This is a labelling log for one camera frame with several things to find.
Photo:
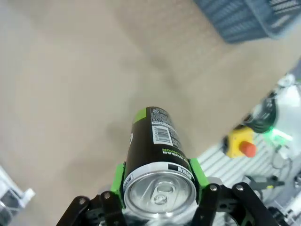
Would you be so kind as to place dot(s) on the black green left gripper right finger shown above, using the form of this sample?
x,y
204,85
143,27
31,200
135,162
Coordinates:
x,y
200,179

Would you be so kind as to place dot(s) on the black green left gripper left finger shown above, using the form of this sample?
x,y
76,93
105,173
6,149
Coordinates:
x,y
117,183

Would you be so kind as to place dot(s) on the black green drink can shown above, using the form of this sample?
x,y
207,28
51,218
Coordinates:
x,y
150,146

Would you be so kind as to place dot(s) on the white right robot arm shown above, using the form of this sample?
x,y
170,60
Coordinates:
x,y
287,103

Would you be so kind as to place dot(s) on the yellow red emergency stop button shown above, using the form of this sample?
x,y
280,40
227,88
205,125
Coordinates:
x,y
237,141

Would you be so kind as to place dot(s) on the blue-grey plastic basket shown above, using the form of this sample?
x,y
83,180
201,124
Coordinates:
x,y
240,18

